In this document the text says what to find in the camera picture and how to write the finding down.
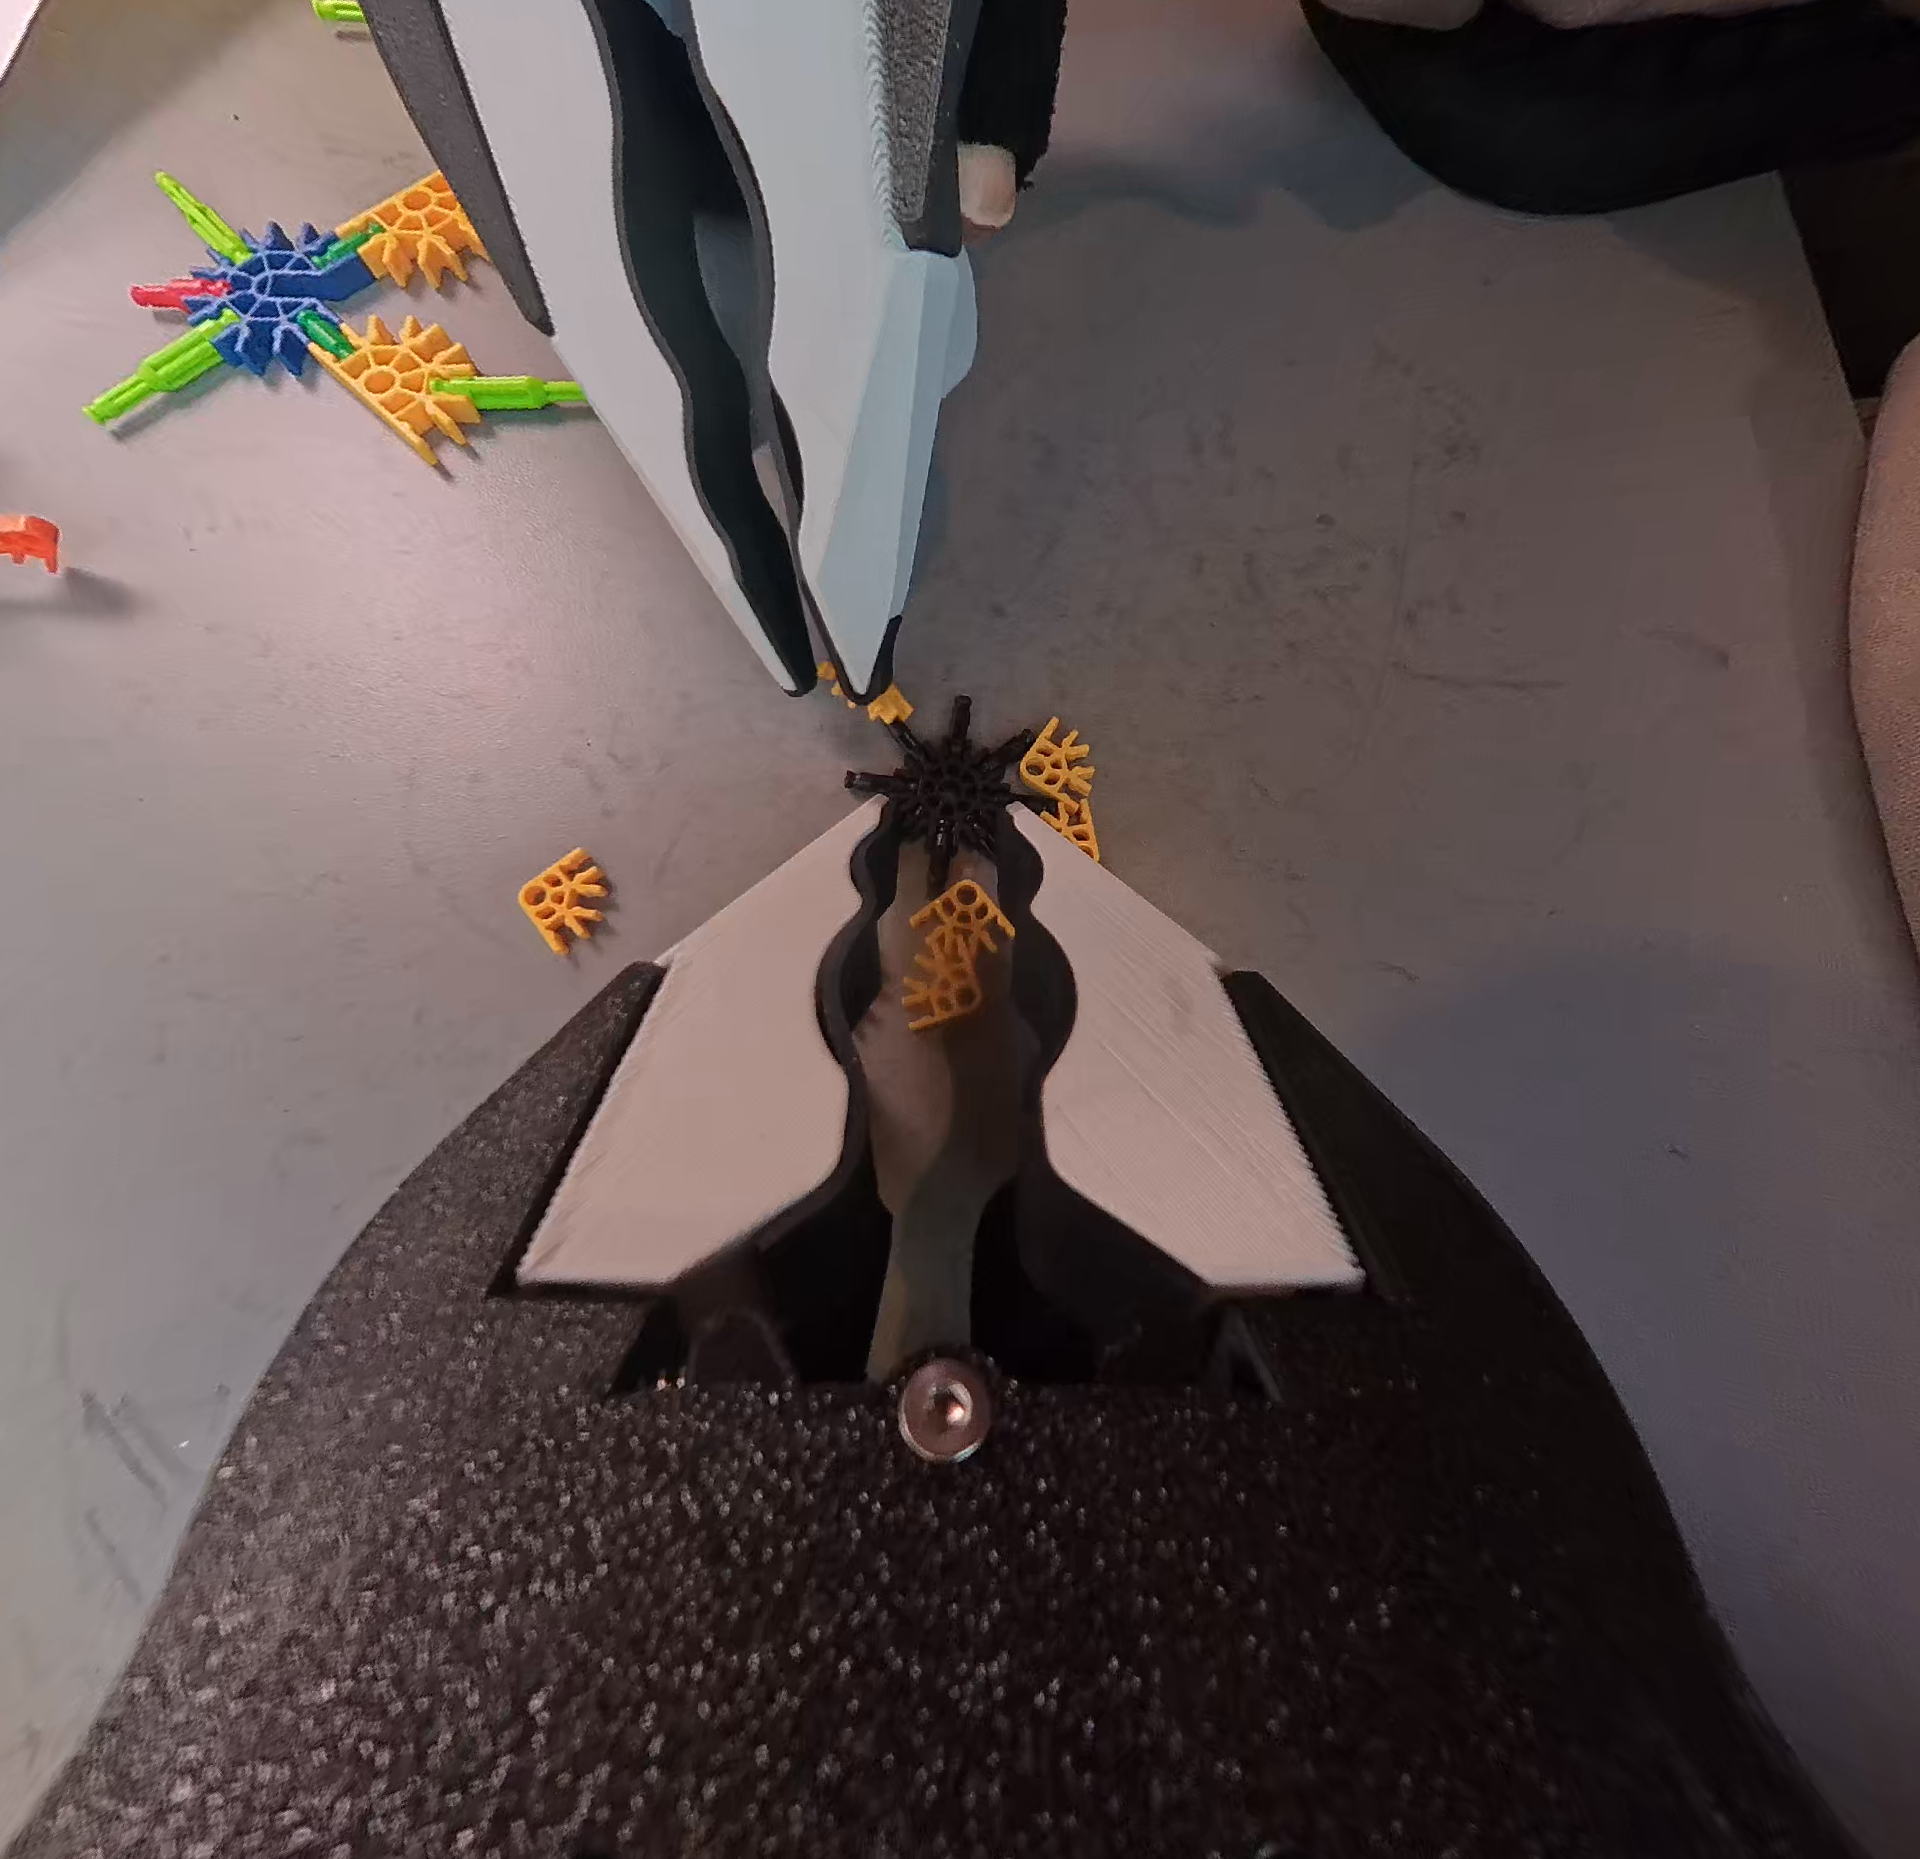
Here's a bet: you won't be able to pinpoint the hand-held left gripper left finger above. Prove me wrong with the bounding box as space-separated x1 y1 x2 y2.
517 800 895 1290

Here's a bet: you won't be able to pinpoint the blue yellow green toy assembly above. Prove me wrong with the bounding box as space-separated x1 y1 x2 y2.
82 0 591 468

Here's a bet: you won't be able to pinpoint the black snowflake connector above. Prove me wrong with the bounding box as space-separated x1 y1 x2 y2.
844 696 1037 856

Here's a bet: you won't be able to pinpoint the beige sweatshirt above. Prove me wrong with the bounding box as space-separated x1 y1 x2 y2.
1848 331 1920 975

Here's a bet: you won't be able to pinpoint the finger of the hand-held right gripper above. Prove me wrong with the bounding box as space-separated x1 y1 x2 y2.
428 0 823 698
675 0 980 702

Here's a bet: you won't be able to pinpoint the small yellow connectors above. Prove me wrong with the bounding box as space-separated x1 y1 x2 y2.
517 793 1104 1032

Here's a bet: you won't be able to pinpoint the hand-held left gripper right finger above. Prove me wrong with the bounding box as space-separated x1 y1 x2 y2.
1005 802 1368 1300

